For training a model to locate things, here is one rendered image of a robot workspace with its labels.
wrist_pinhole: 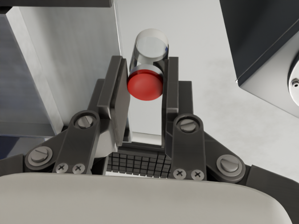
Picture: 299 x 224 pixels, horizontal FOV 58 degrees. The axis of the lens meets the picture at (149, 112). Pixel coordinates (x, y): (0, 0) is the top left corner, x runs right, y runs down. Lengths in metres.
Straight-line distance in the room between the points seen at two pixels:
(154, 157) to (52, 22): 0.43
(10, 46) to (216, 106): 1.41
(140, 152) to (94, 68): 0.31
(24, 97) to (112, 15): 0.25
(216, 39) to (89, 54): 1.06
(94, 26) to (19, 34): 0.11
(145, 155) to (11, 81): 0.37
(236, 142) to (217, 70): 0.67
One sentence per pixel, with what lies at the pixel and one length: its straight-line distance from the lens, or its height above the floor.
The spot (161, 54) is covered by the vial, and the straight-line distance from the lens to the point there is 0.16.
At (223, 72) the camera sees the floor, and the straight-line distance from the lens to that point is 1.57.
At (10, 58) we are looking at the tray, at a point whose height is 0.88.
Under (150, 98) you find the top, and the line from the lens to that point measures 0.15.
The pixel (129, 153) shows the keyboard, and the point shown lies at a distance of 0.72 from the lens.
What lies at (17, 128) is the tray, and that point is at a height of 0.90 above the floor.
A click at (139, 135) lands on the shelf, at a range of 0.71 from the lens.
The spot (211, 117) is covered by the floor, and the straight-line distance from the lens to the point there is 1.81.
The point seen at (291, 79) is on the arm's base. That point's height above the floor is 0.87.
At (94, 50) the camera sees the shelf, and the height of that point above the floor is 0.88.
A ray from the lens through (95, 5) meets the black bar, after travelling 0.39.
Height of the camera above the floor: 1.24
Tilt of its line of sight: 44 degrees down
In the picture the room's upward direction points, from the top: 173 degrees counter-clockwise
